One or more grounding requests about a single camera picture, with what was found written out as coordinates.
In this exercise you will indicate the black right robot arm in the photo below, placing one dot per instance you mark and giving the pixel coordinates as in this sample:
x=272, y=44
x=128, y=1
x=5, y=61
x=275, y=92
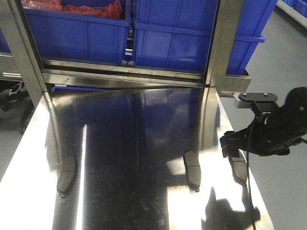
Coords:
x=294, y=110

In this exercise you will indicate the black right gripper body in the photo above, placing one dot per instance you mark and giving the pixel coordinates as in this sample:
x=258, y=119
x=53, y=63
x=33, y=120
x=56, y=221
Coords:
x=270, y=136

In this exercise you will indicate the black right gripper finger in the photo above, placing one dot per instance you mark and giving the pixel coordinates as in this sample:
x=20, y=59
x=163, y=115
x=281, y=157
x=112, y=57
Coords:
x=237, y=139
x=231, y=152

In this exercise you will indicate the dark brake pad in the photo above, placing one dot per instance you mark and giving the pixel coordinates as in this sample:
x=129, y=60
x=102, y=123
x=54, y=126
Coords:
x=193, y=170
x=239, y=170
x=67, y=175

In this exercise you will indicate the blue plastic bin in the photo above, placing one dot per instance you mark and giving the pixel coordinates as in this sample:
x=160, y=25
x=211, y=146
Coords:
x=176, y=34
x=82, y=37

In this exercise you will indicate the blue plastic bin left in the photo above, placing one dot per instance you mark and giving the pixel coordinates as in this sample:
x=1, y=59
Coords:
x=82, y=37

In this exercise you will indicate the blue plastic bin right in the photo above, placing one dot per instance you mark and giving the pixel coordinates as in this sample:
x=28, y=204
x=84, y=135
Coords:
x=176, y=34

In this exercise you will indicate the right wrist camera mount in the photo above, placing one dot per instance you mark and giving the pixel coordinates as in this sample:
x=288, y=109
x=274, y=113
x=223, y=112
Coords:
x=259, y=102

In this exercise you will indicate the stainless steel rack frame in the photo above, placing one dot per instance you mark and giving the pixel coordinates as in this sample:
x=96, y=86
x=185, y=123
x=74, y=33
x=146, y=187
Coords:
x=38, y=73

